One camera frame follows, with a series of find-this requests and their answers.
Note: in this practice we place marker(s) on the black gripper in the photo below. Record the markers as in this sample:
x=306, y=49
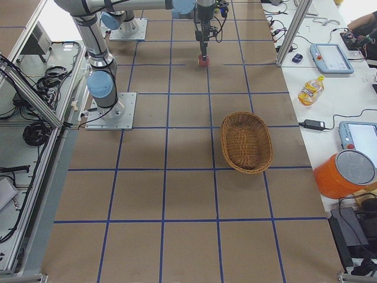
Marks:
x=202, y=29

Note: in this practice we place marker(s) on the red apple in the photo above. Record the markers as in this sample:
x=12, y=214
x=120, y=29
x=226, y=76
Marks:
x=203, y=60

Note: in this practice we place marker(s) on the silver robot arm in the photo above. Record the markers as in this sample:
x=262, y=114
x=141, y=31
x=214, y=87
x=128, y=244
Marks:
x=181, y=10
x=102, y=81

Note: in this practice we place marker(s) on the woven wicker basket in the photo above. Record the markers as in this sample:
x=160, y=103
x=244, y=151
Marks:
x=246, y=143

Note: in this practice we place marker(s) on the yellow snack bag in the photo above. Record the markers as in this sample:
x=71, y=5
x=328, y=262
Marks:
x=311, y=91

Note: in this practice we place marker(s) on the teach pendant far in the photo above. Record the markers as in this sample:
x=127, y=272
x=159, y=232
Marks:
x=330, y=59

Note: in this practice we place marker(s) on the teach pendant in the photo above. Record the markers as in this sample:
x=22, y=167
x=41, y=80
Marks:
x=360, y=136
x=330, y=59

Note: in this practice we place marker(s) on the black power adapter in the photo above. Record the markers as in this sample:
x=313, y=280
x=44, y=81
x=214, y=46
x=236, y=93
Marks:
x=312, y=124

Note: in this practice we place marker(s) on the teach pendant near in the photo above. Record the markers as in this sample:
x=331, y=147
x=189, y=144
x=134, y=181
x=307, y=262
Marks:
x=360, y=136

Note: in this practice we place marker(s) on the orange cylinder container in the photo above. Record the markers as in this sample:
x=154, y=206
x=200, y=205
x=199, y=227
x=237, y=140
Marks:
x=344, y=173

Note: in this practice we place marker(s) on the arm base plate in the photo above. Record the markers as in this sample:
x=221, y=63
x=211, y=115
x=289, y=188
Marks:
x=134, y=30
x=120, y=117

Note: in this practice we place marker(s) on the aluminium frame post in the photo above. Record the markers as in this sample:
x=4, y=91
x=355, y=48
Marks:
x=292, y=31

